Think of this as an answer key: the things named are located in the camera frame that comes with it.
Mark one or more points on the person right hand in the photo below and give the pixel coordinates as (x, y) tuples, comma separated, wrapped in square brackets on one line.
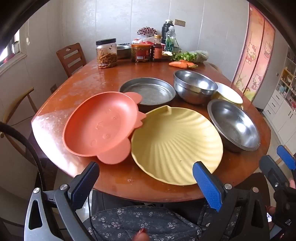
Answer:
[(271, 209)]

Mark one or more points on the orange carrot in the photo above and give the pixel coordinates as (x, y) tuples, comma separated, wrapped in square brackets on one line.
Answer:
[(183, 65), (185, 61)]

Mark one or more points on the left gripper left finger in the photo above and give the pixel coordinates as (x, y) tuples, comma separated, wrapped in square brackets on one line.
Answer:
[(40, 222)]

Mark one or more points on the clear jar black lid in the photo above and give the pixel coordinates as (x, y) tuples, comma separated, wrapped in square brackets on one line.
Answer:
[(106, 50)]

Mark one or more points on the red label sauce jar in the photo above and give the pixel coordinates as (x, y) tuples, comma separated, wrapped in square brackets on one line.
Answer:
[(140, 52)]

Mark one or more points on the yellow white enamel bowl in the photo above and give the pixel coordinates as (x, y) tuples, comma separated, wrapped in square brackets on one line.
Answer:
[(224, 92)]

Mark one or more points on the hello kitty door curtain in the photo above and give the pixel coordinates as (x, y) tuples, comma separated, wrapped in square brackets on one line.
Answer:
[(256, 54)]

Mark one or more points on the dark soy sauce bottle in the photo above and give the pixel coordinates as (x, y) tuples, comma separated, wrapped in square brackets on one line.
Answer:
[(156, 49)]

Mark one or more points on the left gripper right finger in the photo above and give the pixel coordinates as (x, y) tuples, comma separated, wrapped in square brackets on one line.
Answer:
[(251, 223)]

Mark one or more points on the window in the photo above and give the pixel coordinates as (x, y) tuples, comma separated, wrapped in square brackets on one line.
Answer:
[(13, 52)]

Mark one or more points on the bag of green vegetables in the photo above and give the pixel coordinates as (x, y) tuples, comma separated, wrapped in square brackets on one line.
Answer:
[(193, 56)]

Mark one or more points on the round steel pan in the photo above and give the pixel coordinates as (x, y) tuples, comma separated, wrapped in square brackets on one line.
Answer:
[(155, 92)]

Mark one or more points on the black thermos bottle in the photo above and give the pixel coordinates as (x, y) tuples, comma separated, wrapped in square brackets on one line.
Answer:
[(165, 29)]

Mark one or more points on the brown slatted wooden chair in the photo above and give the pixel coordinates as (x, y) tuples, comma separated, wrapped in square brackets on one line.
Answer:
[(72, 58)]

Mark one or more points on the white shelf cabinet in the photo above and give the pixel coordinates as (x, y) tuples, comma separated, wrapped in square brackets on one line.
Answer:
[(280, 110)]

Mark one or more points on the yellow shell-shaped plate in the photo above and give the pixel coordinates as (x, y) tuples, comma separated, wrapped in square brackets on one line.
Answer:
[(171, 140)]

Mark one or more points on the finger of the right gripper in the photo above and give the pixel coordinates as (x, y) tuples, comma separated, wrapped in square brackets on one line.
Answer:
[(288, 159), (273, 173)]

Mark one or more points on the orange pig-shaped plate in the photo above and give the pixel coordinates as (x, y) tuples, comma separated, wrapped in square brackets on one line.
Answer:
[(101, 126)]

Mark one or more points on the small steel bowl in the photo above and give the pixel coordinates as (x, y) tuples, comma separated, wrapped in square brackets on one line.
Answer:
[(123, 51)]

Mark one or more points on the front orange carrot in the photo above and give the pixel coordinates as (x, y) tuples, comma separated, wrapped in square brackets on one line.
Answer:
[(183, 65)]

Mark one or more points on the floral patterned trousers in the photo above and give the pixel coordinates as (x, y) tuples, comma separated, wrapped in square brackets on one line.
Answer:
[(147, 223)]

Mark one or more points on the wall power socket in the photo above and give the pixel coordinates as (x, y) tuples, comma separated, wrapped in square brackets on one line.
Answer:
[(180, 23)]

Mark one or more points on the clear green plastic bottle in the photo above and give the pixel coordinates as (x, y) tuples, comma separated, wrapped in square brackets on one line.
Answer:
[(170, 39)]

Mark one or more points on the rear orange carrot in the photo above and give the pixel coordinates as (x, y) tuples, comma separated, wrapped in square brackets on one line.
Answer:
[(185, 61)]

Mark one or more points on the red snack package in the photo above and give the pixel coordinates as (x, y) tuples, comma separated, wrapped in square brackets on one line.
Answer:
[(138, 41)]

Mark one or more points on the wide shallow steel bowl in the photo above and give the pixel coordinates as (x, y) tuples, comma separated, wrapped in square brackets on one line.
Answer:
[(235, 127)]

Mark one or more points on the deep steel mixing bowl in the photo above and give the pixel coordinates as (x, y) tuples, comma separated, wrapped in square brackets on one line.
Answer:
[(193, 87)]

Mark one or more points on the far wooden chair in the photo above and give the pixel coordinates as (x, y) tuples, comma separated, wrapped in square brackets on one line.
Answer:
[(215, 67)]

